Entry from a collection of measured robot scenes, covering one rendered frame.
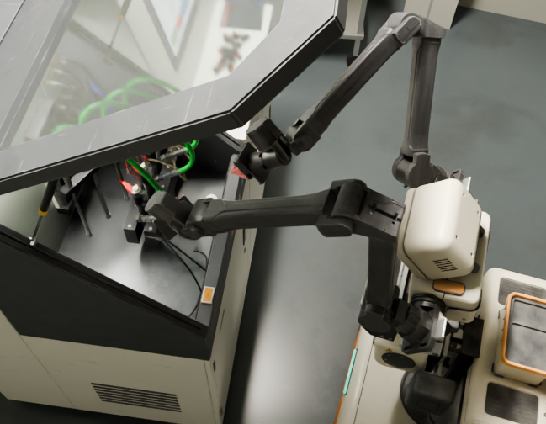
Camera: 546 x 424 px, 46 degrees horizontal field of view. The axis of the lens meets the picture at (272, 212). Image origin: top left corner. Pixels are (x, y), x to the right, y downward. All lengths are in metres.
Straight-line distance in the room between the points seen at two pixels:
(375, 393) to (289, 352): 0.49
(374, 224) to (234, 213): 0.32
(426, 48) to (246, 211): 0.66
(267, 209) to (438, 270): 0.47
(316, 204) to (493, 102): 2.71
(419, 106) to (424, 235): 0.37
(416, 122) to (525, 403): 0.86
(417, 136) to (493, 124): 2.03
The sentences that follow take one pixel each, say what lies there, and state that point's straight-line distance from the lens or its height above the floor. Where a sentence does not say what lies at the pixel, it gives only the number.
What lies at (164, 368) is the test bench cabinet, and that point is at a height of 0.68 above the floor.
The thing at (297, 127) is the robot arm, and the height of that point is 1.39.
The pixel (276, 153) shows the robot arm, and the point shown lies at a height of 1.37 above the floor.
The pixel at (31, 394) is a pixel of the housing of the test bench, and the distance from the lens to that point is 2.68.
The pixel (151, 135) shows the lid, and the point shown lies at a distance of 1.05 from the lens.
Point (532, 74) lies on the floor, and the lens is 4.09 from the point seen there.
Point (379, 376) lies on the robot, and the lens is 2.49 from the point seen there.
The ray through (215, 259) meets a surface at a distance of 1.90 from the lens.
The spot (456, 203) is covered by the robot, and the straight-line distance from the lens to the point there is 1.54.
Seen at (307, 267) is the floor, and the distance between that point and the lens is 2.98.
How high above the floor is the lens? 2.59
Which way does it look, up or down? 56 degrees down
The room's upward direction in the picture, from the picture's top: 2 degrees clockwise
